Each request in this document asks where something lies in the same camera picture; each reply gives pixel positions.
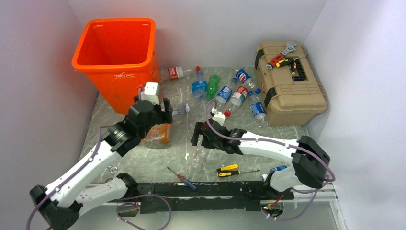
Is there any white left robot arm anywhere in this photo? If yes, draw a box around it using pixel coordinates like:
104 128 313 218
26 97 173 230

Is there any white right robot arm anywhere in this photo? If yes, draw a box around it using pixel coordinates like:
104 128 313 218
191 120 331 199

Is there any orange plastic bin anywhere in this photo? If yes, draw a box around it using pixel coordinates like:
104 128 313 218
71 18 160 115

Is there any clear bottle white cap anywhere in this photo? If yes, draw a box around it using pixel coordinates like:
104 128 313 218
172 104 190 115

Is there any crushed orange label bottle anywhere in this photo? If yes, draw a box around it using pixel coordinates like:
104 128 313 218
141 124 171 149

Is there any black yellow screwdriver on table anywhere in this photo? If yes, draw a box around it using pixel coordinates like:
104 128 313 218
217 169 260 178

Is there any blue label crushed bottle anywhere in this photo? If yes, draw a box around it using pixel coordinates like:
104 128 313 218
191 70 207 100

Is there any red label clear bottle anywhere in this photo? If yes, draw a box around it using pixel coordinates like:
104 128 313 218
160 66 200 80

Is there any blue label clear bottle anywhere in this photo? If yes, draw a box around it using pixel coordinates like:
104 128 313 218
215 86 233 104

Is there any green plastic bottle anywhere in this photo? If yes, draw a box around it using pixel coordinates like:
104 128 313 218
206 74 220 100

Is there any red blue screwdriver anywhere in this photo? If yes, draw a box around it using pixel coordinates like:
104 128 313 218
167 167 197 191

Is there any red white label bottle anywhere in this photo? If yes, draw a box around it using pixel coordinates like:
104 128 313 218
230 86 248 106

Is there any blue label bottle by toolbox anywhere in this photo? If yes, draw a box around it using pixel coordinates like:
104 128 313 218
248 91 269 127

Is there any pepsi label bottle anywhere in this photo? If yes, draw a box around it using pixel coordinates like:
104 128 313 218
232 68 256 90

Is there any tan plastic toolbox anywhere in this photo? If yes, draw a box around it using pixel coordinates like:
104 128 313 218
254 41 327 126

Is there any yellow black screwdriver on toolbox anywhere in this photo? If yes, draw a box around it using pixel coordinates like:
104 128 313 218
276 55 307 67

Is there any silver adjustable wrench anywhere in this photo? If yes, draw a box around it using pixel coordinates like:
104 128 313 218
281 41 297 56

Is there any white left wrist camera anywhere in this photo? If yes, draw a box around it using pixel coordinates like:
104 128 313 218
138 82 160 105

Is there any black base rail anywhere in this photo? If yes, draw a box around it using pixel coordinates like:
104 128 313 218
117 181 294 214

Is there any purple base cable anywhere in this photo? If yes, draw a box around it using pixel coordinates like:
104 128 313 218
116 195 172 230

